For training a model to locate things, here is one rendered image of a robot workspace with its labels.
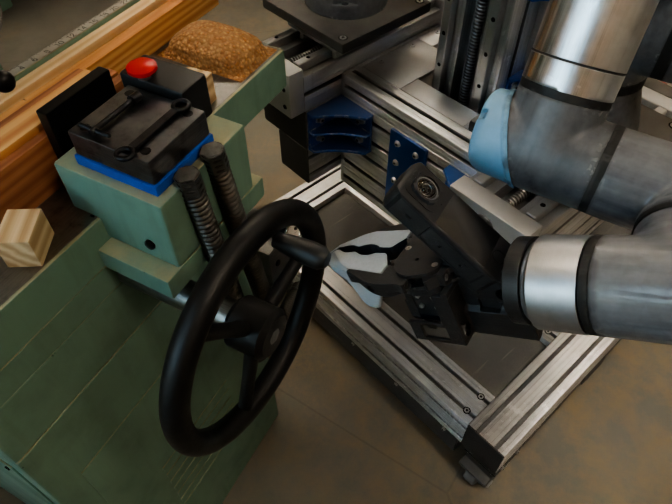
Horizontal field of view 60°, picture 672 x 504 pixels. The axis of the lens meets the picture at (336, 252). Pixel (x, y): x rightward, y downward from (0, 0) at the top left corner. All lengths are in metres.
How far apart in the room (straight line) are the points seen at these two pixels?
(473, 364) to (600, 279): 0.92
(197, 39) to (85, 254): 0.34
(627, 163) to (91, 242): 0.51
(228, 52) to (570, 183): 0.49
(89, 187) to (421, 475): 1.04
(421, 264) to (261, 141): 1.69
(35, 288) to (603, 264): 0.50
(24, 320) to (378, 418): 1.00
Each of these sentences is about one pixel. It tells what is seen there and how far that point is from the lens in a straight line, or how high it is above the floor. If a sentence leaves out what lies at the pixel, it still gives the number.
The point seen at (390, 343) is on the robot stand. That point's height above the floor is 0.21.
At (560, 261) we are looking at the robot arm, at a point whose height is 1.02.
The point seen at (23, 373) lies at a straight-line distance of 0.68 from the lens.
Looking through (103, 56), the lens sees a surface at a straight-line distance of 0.83.
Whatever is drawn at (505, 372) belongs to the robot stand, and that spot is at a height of 0.21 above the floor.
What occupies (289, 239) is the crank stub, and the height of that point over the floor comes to 0.93.
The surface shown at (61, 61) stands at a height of 0.95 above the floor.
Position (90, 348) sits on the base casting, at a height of 0.76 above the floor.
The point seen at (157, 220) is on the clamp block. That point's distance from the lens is 0.58.
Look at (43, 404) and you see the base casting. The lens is 0.73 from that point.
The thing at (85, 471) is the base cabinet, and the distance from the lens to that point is 0.87.
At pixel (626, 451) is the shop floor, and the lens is 1.59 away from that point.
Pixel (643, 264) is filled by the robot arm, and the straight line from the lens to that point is 0.44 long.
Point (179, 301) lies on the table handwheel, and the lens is 0.67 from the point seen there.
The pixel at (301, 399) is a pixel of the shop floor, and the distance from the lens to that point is 1.50.
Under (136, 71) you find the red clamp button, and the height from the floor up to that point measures 1.02.
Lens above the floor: 1.34
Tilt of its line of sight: 50 degrees down
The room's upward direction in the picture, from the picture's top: straight up
